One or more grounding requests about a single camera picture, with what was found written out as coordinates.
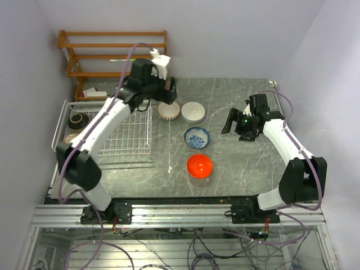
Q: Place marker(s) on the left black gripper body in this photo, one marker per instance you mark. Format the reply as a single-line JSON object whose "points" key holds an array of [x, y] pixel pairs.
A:
{"points": [[156, 90]]}

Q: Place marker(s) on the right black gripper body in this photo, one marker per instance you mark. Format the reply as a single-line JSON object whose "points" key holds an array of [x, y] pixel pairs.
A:
{"points": [[244, 126]]}

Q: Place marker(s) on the cream bowl blue base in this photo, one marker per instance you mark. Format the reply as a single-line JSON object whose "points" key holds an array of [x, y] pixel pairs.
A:
{"points": [[169, 112]]}

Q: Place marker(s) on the plain white bowl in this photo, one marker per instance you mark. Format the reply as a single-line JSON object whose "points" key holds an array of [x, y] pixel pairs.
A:
{"points": [[193, 112]]}

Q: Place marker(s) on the blue floral bowl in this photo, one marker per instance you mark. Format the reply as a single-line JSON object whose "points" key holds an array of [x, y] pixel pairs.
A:
{"points": [[196, 137]]}

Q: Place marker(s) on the brown patterned bowl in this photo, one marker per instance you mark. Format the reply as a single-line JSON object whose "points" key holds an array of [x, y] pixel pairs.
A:
{"points": [[78, 121]]}

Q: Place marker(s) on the black bowl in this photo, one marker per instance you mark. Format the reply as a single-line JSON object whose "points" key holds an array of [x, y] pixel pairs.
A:
{"points": [[70, 137]]}

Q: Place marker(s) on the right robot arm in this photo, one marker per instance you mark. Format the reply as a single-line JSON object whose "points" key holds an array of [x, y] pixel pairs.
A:
{"points": [[304, 178]]}

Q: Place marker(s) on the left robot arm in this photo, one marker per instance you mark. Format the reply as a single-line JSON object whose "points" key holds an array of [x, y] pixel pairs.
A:
{"points": [[77, 163]]}

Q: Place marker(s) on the wooden shelf rack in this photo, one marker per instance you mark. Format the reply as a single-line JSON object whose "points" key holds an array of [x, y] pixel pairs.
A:
{"points": [[89, 52]]}

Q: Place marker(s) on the green white pen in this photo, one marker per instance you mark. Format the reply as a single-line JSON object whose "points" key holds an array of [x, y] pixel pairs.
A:
{"points": [[122, 60]]}

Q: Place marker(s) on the orange bowl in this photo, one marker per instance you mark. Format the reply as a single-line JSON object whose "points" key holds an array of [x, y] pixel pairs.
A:
{"points": [[199, 166]]}

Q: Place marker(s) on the white box under shelf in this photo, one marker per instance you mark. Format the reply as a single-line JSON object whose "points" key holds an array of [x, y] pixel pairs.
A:
{"points": [[94, 93]]}

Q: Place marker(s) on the white wire dish rack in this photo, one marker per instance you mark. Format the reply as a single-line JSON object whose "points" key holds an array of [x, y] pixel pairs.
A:
{"points": [[130, 137]]}

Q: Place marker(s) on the aluminium mounting rail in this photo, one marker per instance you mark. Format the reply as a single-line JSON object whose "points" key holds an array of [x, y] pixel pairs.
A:
{"points": [[165, 216]]}

